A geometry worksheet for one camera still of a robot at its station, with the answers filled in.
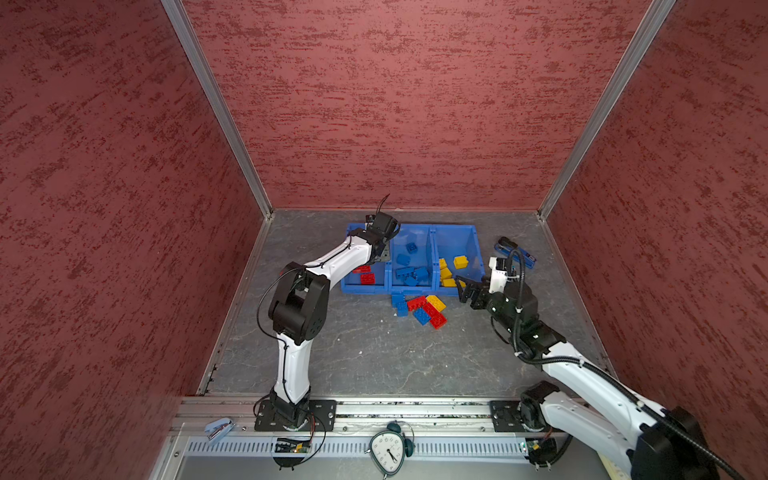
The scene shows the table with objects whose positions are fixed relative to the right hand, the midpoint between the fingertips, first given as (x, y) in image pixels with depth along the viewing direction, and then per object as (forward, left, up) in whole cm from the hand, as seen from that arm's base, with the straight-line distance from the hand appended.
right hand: (466, 282), depth 82 cm
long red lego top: (-4, +8, -13) cm, 16 cm away
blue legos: (+11, +15, -13) cm, 23 cm away
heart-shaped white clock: (-37, +23, -11) cm, 45 cm away
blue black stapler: (+23, -21, -13) cm, 34 cm away
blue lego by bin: (0, +19, -12) cm, 23 cm away
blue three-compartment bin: (+20, +10, -16) cm, 27 cm away
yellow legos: (+8, +3, -10) cm, 13 cm away
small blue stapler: (-32, +64, -12) cm, 73 cm away
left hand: (+15, +27, -7) cm, 31 cm away
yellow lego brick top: (+2, +7, -15) cm, 16 cm away
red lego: (+10, +30, -12) cm, 33 cm away
